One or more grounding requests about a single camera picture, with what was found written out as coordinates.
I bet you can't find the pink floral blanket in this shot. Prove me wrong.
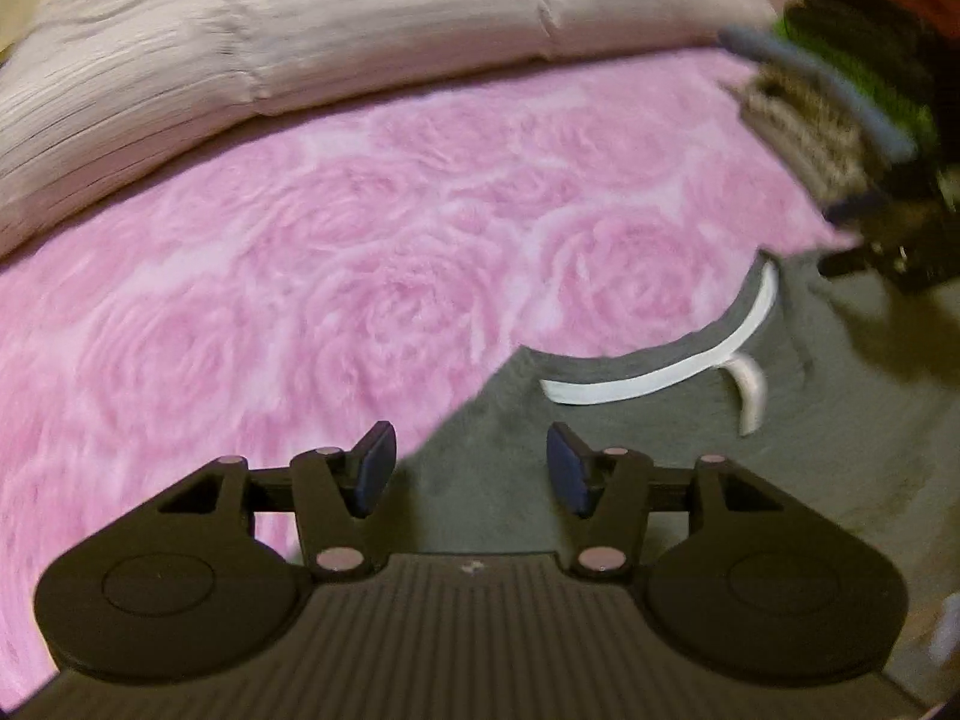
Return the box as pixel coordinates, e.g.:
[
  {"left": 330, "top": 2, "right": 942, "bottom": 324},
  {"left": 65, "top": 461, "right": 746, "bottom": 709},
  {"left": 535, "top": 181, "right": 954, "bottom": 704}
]
[{"left": 0, "top": 43, "right": 863, "bottom": 700}]

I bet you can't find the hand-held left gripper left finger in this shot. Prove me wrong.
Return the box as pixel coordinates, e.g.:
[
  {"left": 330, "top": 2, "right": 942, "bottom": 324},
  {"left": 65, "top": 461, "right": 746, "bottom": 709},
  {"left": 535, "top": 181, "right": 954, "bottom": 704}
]
[{"left": 157, "top": 421, "right": 398, "bottom": 581}]

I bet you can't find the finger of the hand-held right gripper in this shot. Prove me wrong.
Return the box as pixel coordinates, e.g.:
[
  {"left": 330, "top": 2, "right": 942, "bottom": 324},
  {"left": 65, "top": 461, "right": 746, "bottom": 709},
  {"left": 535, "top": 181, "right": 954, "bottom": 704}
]
[{"left": 819, "top": 246, "right": 886, "bottom": 280}]

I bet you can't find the grey-brown fleece garment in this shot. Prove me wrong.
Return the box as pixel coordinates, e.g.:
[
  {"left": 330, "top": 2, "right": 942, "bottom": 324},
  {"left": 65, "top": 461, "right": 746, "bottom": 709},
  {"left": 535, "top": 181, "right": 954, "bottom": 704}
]
[{"left": 394, "top": 246, "right": 960, "bottom": 661}]

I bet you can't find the stack of folded clothes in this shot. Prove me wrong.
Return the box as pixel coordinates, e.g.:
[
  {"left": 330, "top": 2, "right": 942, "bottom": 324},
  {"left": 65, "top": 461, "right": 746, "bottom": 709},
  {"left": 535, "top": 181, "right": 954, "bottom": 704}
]
[{"left": 718, "top": 0, "right": 960, "bottom": 205}]

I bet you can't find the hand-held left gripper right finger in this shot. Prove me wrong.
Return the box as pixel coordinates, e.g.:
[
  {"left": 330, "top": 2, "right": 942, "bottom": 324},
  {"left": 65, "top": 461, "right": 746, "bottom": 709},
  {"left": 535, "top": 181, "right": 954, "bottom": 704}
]
[{"left": 547, "top": 422, "right": 786, "bottom": 581}]

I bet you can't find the pale grey duvet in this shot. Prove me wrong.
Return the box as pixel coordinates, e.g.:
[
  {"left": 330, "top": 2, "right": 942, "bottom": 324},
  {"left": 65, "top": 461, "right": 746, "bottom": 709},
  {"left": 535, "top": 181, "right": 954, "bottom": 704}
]
[{"left": 0, "top": 0, "right": 777, "bottom": 257}]

